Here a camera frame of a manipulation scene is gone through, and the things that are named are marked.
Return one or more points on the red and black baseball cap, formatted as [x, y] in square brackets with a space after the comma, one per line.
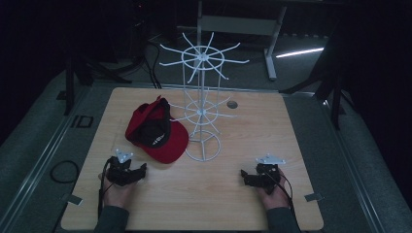
[155, 131]

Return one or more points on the person's right hand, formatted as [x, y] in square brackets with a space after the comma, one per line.
[274, 194]

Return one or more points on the grey tape strip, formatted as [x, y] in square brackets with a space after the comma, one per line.
[313, 196]
[73, 199]

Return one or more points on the black tripod stand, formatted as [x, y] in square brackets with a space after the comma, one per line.
[84, 74]
[327, 84]

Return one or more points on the person's left hand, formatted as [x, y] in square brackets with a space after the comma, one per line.
[115, 191]

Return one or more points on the grey metal desk frame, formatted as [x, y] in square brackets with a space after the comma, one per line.
[241, 29]

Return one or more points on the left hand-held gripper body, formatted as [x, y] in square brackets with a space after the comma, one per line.
[120, 171]

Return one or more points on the grey table grommet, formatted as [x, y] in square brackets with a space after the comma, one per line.
[232, 104]

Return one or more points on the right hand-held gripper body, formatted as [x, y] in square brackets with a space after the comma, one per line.
[266, 174]

